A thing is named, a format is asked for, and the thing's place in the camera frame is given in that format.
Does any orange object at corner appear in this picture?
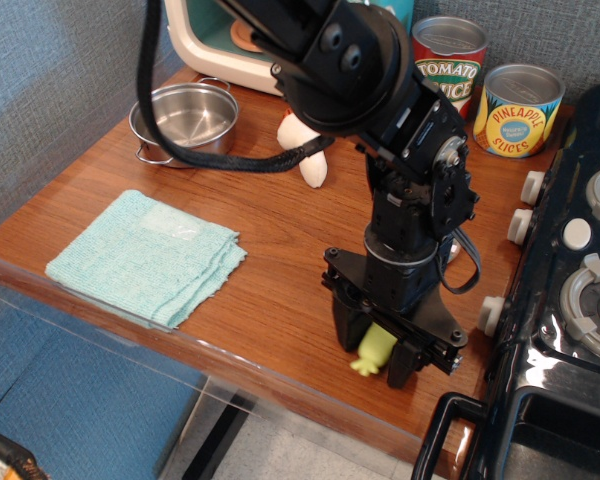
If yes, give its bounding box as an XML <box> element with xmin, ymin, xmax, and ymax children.
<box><xmin>0</xmin><ymin>424</ymin><xmax>51</xmax><ymax>480</ymax></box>

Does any pineapple slices can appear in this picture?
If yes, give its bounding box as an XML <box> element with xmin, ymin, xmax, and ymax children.
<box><xmin>473</xmin><ymin>64</ymin><xmax>565</xmax><ymax>159</ymax></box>

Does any small steel pot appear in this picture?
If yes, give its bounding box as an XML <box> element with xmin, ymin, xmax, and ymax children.
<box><xmin>128</xmin><ymin>77</ymin><xmax>239</xmax><ymax>169</ymax></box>

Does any tomato sauce can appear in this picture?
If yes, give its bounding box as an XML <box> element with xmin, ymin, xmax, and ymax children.
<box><xmin>412</xmin><ymin>16</ymin><xmax>488</xmax><ymax>119</ymax></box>

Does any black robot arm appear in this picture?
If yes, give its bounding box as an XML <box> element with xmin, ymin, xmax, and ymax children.
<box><xmin>225</xmin><ymin>1</ymin><xmax>478</xmax><ymax>388</ymax></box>

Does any spoon with yellow-green handle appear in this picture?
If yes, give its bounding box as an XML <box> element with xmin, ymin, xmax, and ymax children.
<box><xmin>350</xmin><ymin>322</ymin><xmax>397</xmax><ymax>377</ymax></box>

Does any light blue folded cloth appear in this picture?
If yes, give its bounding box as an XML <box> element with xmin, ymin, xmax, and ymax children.
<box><xmin>45</xmin><ymin>190</ymin><xmax>247</xmax><ymax>329</ymax></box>

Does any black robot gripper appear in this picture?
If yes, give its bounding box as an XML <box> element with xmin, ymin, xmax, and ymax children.
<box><xmin>323</xmin><ymin>239</ymin><xmax>468</xmax><ymax>389</ymax></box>

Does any black toy stove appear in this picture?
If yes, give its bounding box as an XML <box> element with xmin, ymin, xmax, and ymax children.
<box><xmin>413</xmin><ymin>85</ymin><xmax>600</xmax><ymax>479</ymax></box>

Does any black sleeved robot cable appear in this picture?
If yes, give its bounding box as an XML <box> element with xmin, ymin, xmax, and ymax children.
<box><xmin>136</xmin><ymin>0</ymin><xmax>336</xmax><ymax>174</ymax></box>

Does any teal toy microwave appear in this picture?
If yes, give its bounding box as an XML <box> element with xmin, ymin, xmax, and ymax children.
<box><xmin>166</xmin><ymin>1</ymin><xmax>414</xmax><ymax>103</ymax></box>

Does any plush mushroom toy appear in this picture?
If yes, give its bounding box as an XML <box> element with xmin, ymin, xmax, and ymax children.
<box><xmin>277</xmin><ymin>109</ymin><xmax>328</xmax><ymax>188</ymax></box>

